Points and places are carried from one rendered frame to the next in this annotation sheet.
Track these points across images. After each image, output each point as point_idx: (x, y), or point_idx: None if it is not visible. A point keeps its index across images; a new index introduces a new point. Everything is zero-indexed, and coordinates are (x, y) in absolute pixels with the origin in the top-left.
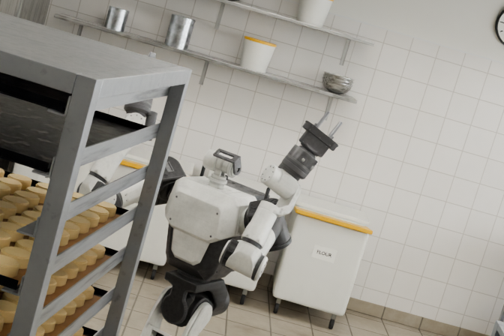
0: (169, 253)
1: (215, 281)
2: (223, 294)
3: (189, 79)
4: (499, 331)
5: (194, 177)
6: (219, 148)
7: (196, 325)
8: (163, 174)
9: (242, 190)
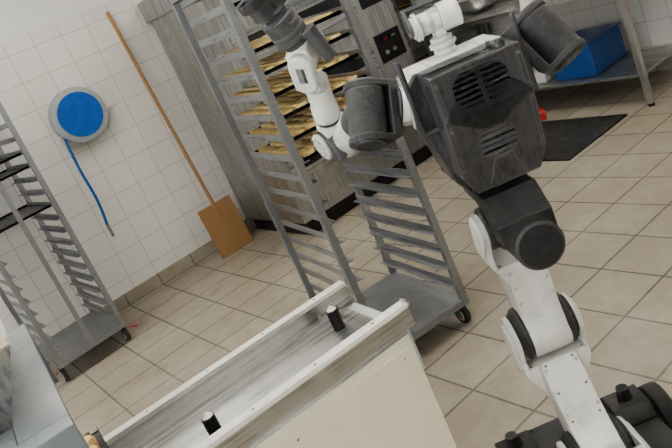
0: (497, 136)
1: (476, 194)
2: (493, 225)
3: None
4: (67, 409)
5: (486, 36)
6: None
7: (472, 236)
8: (235, 30)
9: (442, 64)
